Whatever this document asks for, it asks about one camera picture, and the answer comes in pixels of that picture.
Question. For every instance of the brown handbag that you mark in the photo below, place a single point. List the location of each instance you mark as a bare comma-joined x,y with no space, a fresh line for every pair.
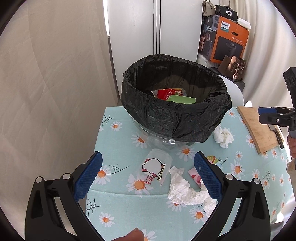
231,68

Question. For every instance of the daisy print blue tablecloth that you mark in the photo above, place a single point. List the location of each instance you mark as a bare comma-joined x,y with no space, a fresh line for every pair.
138,208

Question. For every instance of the red green snack packet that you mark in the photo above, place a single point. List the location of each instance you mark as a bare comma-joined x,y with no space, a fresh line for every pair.
165,93

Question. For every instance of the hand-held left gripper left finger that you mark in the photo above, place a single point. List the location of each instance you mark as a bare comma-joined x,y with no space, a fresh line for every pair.
89,176

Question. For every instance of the white tissue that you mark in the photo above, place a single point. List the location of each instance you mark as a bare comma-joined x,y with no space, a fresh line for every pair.
223,137
182,190

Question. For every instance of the white chair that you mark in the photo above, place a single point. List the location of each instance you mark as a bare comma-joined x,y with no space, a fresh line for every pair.
235,92

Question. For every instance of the white pouch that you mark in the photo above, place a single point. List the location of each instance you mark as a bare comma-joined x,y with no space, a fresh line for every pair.
244,23

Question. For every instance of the black bag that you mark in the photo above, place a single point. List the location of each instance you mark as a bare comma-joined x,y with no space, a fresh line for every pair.
226,12

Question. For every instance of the white curtain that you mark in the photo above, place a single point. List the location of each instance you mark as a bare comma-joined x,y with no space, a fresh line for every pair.
270,46

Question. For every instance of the bamboo cutting board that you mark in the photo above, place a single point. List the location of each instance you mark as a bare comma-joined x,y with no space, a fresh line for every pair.
259,132

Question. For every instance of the light green paper packaging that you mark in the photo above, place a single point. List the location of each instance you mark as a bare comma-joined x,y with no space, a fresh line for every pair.
181,99

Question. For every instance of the orange black carton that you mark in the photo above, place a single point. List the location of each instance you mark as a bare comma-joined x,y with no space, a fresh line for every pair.
229,44

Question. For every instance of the white wardrobe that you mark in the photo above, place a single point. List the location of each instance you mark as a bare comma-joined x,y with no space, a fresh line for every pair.
134,34

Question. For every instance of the person's right hand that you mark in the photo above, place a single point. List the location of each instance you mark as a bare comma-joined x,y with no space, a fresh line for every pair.
292,144

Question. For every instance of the pink white wrapper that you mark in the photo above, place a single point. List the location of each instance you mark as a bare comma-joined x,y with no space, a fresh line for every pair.
195,178

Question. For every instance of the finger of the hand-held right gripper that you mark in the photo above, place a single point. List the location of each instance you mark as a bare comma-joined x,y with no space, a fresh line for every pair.
267,110
272,119

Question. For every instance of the dark printed carton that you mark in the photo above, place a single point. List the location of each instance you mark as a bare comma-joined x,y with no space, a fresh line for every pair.
206,34

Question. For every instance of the person's left hand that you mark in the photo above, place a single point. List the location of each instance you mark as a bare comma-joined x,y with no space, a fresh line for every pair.
129,236

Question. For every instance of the beige bag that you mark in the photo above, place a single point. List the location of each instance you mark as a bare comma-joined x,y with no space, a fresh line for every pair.
208,8

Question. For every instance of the green yellow wrapper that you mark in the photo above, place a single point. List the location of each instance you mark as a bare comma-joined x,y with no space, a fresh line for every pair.
212,160

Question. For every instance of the clear bin with black bag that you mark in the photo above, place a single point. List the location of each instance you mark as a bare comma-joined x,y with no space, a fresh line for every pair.
185,125

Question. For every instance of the clear printed plastic cup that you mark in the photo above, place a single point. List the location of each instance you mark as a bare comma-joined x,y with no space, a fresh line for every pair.
155,166

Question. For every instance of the beige curtain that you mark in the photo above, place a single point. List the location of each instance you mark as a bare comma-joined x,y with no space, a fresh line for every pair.
57,81

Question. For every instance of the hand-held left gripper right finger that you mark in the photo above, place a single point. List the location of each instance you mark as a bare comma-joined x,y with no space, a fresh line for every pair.
207,176

